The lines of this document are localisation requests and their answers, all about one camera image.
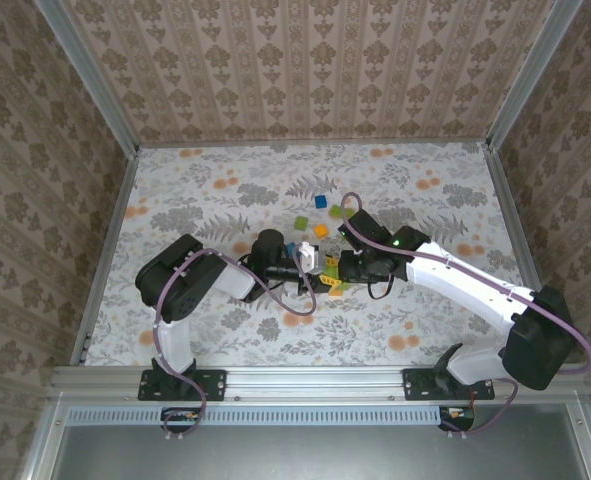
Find floral patterned table cover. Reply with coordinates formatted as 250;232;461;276
81;143;551;369

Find thin aluminium edge strip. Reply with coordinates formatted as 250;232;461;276
135;139;489;150

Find grey sheet metal panel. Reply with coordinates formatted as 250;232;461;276
49;403;591;480

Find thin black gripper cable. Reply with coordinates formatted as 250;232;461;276
367;273;397;301

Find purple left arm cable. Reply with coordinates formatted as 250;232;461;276
153;247;319;444

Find wide aluminium base rail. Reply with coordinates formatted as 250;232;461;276
49;364;586;404

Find grey slotted cable duct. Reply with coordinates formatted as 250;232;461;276
66;405;442;427

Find aluminium table side rail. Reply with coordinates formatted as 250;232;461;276
482;143;566;366
69;147;141;366

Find small wired controller board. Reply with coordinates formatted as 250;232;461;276
161;407;202;435
438;406;477;433

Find aluminium frame post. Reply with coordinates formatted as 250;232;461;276
484;0;585;151
33;0;141;156

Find aluminium outer frame rail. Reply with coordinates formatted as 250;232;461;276
564;399;591;480
19;394;71;480

